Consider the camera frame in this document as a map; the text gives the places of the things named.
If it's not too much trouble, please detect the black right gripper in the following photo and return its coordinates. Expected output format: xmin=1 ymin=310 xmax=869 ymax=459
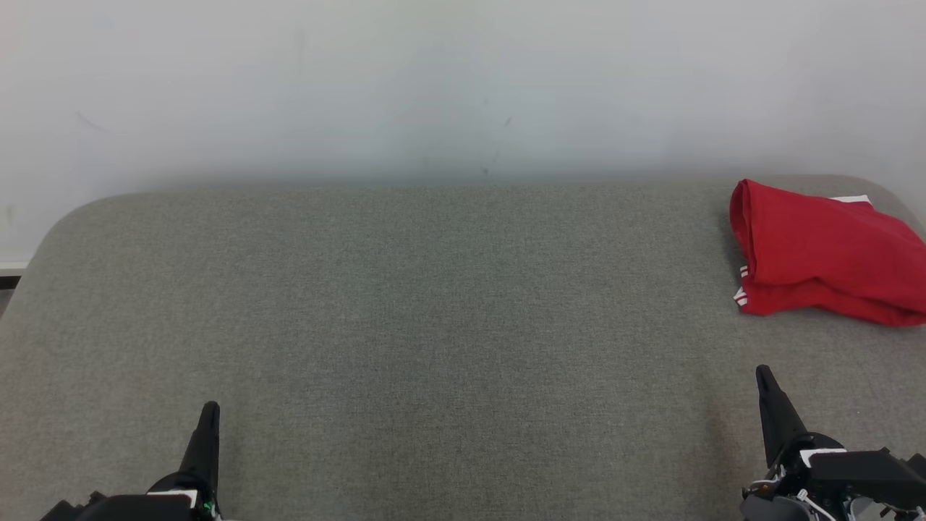
xmin=755 ymin=364 xmax=926 ymax=507

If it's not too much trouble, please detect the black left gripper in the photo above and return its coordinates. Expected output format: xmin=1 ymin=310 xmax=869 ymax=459
xmin=40 ymin=402 xmax=221 ymax=521

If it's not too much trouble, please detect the red jersey with white sleeves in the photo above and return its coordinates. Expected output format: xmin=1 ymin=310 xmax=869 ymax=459
xmin=729 ymin=179 xmax=926 ymax=328

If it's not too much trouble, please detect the grey fabric sofa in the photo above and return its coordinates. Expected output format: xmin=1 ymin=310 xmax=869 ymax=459
xmin=0 ymin=174 xmax=926 ymax=521

